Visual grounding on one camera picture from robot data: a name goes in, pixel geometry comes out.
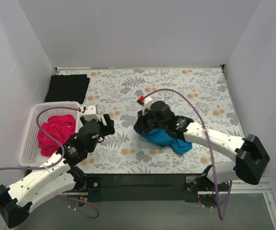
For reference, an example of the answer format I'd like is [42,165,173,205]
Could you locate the white plastic laundry basket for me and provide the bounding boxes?
[18,101,80,167]

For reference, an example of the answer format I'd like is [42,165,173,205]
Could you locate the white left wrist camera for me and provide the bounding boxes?
[80,103,100,121]

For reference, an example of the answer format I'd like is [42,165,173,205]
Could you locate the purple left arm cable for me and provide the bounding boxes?
[0,106,100,219]

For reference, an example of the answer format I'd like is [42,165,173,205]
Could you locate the crumpled pink t shirt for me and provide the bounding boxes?
[37,115,76,157]

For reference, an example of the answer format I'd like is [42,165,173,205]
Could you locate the blue t shirt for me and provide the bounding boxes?
[133,122,192,155]

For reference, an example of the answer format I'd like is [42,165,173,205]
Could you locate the aluminium frame rail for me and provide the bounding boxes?
[198,177,276,230]

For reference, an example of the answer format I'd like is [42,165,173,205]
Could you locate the floral patterned tablecloth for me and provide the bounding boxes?
[58,68,243,173]

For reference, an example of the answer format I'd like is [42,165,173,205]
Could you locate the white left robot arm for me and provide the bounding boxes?
[0,114,115,228]

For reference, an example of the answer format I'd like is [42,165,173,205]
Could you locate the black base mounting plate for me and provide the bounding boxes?
[63,173,231,203]

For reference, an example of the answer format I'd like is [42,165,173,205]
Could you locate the folded black t shirt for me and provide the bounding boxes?
[44,74,90,104]

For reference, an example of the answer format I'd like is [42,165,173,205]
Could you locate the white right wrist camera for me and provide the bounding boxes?
[137,96,154,115]

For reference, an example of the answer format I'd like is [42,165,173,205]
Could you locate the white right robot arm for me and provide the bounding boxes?
[134,97,270,192]

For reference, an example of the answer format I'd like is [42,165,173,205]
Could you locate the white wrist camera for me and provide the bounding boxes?
[137,96,154,115]
[80,103,100,121]

